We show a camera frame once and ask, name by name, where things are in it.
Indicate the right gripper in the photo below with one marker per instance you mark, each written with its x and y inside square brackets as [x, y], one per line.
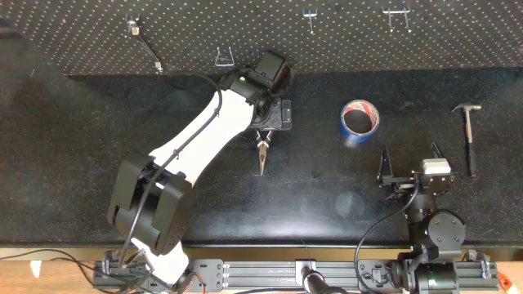
[398, 180]

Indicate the roll of blue tape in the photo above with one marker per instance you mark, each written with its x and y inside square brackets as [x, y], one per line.
[351, 136]

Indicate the hammer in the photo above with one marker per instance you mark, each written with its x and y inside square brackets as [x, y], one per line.
[469, 126]

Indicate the black and white pliers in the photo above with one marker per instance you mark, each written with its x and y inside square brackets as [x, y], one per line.
[262, 157]

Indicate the wrench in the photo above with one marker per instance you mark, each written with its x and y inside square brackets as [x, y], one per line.
[147, 48]

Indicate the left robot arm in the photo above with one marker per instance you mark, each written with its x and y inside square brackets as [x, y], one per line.
[216, 130]

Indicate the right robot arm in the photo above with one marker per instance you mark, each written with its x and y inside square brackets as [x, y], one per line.
[443, 230]

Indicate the black pegboard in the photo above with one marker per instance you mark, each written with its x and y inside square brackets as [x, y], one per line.
[367, 41]

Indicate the metal hook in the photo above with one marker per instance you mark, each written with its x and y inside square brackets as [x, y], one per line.
[390, 20]
[224, 64]
[128, 17]
[311, 22]

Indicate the small orange object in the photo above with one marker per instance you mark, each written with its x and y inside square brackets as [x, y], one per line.
[505, 283]

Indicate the white tape piece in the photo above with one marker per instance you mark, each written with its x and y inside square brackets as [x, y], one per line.
[36, 267]

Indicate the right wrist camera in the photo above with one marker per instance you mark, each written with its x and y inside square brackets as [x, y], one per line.
[435, 166]

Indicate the mounting rail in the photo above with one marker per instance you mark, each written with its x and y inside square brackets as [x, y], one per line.
[261, 273]

